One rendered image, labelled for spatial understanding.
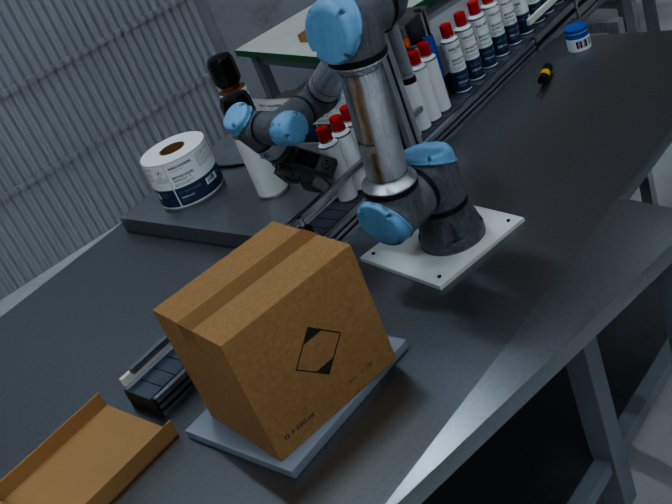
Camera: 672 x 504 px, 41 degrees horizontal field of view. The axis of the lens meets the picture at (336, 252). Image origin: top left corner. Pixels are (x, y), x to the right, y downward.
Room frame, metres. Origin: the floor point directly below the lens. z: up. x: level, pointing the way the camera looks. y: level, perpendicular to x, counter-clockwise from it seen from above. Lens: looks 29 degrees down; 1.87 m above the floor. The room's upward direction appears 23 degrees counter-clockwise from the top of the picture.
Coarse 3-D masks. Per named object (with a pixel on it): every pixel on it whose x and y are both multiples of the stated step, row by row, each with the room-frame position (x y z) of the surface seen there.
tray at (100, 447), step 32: (96, 416) 1.61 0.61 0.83; (128, 416) 1.56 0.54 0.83; (64, 448) 1.54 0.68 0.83; (96, 448) 1.50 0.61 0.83; (128, 448) 1.45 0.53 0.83; (160, 448) 1.41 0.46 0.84; (0, 480) 1.47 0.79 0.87; (32, 480) 1.48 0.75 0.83; (64, 480) 1.44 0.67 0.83; (96, 480) 1.40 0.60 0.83; (128, 480) 1.35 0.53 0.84
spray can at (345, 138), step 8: (336, 120) 2.04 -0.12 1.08; (336, 128) 2.04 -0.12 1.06; (344, 128) 2.05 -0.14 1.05; (336, 136) 2.04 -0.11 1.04; (344, 136) 2.03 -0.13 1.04; (352, 136) 2.05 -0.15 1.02; (344, 144) 2.03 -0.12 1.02; (352, 144) 2.04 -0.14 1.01; (344, 152) 2.03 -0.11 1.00; (352, 152) 2.03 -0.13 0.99; (352, 160) 2.03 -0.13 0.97; (360, 168) 2.03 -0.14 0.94; (352, 176) 2.03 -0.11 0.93; (360, 176) 2.03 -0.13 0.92; (360, 184) 2.03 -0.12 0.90
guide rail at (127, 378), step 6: (330, 198) 2.03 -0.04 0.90; (324, 204) 2.01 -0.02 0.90; (156, 354) 1.63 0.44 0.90; (150, 360) 1.62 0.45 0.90; (144, 366) 1.61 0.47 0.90; (126, 372) 1.59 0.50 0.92; (138, 372) 1.60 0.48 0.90; (120, 378) 1.58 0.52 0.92; (126, 378) 1.58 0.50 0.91; (132, 378) 1.59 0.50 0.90; (126, 384) 1.58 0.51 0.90
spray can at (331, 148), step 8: (320, 128) 2.02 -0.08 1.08; (328, 128) 2.02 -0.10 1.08; (320, 136) 2.01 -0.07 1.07; (328, 136) 2.01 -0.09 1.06; (320, 144) 2.02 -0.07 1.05; (328, 144) 2.00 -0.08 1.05; (336, 144) 2.00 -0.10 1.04; (320, 152) 2.02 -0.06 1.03; (328, 152) 2.00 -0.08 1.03; (336, 152) 2.00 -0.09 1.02; (344, 160) 2.01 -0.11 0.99; (336, 168) 2.00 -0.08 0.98; (344, 168) 2.00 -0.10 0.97; (336, 176) 2.00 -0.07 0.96; (344, 184) 2.00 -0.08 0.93; (352, 184) 2.01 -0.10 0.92; (336, 192) 2.02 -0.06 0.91; (344, 192) 2.00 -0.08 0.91; (352, 192) 2.00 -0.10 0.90; (344, 200) 2.00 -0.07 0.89; (352, 200) 2.00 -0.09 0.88
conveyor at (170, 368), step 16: (512, 48) 2.54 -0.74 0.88; (480, 80) 2.41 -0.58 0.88; (464, 96) 2.34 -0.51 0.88; (448, 112) 2.28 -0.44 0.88; (432, 128) 2.22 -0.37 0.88; (336, 208) 2.00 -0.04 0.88; (352, 208) 1.97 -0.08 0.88; (320, 224) 1.95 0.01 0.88; (160, 368) 1.61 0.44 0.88; (176, 368) 1.59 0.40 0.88; (144, 384) 1.58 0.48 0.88; (160, 384) 1.56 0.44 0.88
